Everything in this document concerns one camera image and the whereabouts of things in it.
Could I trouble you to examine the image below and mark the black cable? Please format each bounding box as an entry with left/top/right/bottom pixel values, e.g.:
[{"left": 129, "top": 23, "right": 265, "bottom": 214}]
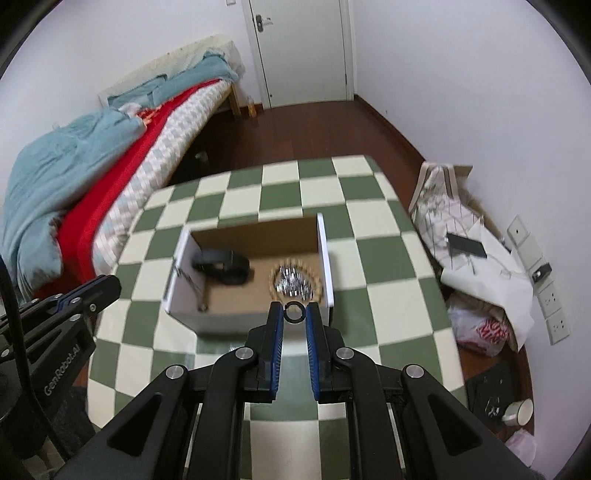
[{"left": 0, "top": 255, "right": 66, "bottom": 464}]

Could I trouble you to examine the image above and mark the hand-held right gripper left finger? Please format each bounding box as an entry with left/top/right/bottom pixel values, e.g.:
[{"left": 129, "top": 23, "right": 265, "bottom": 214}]
[{"left": 69, "top": 302, "right": 285, "bottom": 480}]

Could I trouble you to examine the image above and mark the bed with red blanket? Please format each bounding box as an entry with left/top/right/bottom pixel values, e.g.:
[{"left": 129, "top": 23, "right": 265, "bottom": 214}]
[
  {"left": 91, "top": 85, "right": 232, "bottom": 278},
  {"left": 54, "top": 78, "right": 223, "bottom": 283}
]

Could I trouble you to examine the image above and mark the brown cardboard box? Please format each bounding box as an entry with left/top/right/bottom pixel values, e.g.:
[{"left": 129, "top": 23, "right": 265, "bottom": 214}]
[{"left": 451, "top": 164, "right": 485, "bottom": 222}]

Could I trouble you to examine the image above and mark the white door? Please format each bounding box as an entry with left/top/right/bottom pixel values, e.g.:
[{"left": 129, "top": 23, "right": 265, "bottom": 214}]
[{"left": 248, "top": 0, "right": 355, "bottom": 110}]

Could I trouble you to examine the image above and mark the white grid-patterned tote bag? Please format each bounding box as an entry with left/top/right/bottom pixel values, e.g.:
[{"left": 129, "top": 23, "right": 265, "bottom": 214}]
[{"left": 408, "top": 161, "right": 486, "bottom": 274}]

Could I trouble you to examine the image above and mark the light blue pillow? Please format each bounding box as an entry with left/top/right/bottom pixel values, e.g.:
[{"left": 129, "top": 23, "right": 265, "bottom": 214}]
[{"left": 107, "top": 50, "right": 242, "bottom": 110}]

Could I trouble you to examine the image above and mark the white mug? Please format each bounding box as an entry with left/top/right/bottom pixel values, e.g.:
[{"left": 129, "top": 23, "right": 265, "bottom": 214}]
[{"left": 502, "top": 399, "right": 535, "bottom": 426}]

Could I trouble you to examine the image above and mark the crumpled white plastic bag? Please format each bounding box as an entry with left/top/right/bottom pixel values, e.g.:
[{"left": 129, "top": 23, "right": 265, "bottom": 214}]
[{"left": 505, "top": 428, "right": 537, "bottom": 463}]

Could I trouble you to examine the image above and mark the beige mattress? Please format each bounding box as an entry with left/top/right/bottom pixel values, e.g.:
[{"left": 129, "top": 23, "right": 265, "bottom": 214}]
[{"left": 98, "top": 33, "right": 245, "bottom": 108}]

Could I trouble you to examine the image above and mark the white plastic bag red print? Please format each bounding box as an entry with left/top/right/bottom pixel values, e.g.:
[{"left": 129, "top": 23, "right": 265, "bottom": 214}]
[{"left": 449, "top": 299, "right": 514, "bottom": 357}]

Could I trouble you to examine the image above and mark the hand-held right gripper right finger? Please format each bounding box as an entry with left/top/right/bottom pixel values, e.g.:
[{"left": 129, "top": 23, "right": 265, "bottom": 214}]
[{"left": 305, "top": 301, "right": 551, "bottom": 480}]

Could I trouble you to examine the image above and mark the green white checkered tablecloth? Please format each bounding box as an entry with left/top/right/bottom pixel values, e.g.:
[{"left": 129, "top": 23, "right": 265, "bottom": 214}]
[{"left": 85, "top": 155, "right": 468, "bottom": 480}]

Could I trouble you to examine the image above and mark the wooden bead bracelet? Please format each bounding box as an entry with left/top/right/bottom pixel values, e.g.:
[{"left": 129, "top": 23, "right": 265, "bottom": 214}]
[{"left": 269, "top": 258, "right": 325, "bottom": 306}]

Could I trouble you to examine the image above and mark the white cardboard box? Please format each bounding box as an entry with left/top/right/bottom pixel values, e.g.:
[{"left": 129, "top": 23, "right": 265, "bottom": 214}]
[{"left": 164, "top": 212, "right": 334, "bottom": 335}]

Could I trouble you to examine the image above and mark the black smartphone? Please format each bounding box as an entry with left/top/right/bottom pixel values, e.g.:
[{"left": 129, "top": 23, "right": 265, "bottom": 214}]
[{"left": 446, "top": 233, "right": 488, "bottom": 260}]

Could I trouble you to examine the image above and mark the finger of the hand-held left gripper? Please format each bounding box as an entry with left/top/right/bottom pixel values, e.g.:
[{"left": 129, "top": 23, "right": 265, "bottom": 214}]
[
  {"left": 17, "top": 277, "right": 106, "bottom": 319},
  {"left": 28, "top": 275, "right": 123, "bottom": 344}
]

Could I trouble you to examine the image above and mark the thick silver chain bracelet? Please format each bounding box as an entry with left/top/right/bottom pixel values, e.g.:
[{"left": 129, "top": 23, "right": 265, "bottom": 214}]
[{"left": 276, "top": 262, "right": 314, "bottom": 298}]

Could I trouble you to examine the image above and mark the white wall socket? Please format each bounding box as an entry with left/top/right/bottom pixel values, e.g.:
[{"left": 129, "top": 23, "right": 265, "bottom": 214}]
[
  {"left": 537, "top": 281, "right": 563, "bottom": 318},
  {"left": 544, "top": 308, "right": 572, "bottom": 346}
]

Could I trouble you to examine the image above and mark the white paper bag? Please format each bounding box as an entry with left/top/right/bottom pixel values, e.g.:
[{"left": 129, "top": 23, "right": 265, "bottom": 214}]
[{"left": 440, "top": 220, "right": 535, "bottom": 352}]

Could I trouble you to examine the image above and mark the white wall switch panel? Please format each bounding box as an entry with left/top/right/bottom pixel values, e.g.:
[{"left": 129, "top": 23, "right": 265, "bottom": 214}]
[
  {"left": 506, "top": 215, "right": 533, "bottom": 246},
  {"left": 516, "top": 234, "right": 544, "bottom": 274}
]

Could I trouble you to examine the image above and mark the black wristband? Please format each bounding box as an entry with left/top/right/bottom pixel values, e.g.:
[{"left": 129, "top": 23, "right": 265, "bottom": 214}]
[{"left": 191, "top": 248, "right": 251, "bottom": 286}]

